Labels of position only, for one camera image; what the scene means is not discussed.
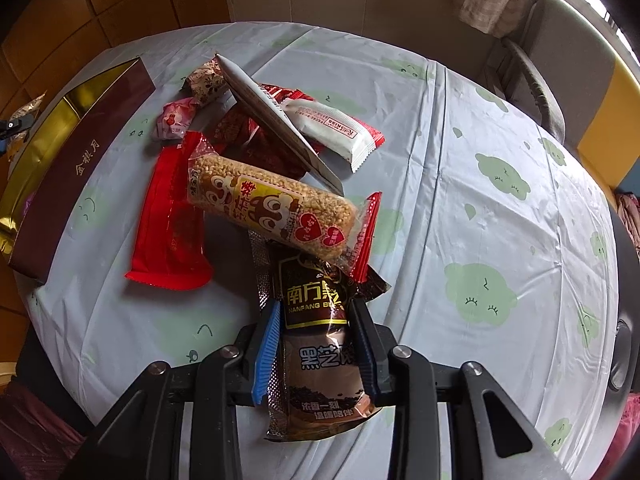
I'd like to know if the dark brown sesame paste sachet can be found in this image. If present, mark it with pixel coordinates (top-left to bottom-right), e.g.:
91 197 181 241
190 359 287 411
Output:
248 232 378 442

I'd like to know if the long silver gold stick sachet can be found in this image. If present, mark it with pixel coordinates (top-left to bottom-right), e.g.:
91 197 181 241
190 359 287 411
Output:
214 53 344 196

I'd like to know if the maroon gold gift box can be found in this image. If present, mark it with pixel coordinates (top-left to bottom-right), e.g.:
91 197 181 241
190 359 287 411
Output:
1 58 155 284

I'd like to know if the puffed rice bar cartoon wrapper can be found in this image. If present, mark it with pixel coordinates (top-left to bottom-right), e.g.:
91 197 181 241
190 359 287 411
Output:
184 131 382 283

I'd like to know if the flat red foil packet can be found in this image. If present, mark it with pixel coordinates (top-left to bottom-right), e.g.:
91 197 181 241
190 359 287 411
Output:
126 131 214 290

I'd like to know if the pale blue cloud tablecloth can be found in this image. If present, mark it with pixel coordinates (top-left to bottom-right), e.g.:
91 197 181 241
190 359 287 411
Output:
18 23 618 479

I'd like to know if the pink heart candy packet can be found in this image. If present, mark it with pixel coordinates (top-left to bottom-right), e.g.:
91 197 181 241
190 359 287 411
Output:
152 98 200 141

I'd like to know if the pink floral snack packet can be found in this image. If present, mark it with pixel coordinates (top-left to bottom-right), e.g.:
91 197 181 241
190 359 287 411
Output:
182 58 228 107

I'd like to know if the crumpled red foil packet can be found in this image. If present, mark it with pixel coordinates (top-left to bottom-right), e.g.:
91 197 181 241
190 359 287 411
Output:
204 104 308 180

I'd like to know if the white red wafer packet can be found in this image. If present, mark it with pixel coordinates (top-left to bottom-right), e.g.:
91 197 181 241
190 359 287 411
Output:
280 92 385 174

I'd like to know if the dark red jacket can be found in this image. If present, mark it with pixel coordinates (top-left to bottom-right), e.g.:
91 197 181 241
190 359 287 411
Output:
1 380 85 479

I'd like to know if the yellow cushion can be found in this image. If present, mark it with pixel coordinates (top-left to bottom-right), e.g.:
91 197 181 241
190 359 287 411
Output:
578 58 640 196

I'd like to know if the grey armchair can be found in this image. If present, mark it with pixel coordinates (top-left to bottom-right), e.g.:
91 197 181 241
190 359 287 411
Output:
480 0 625 154

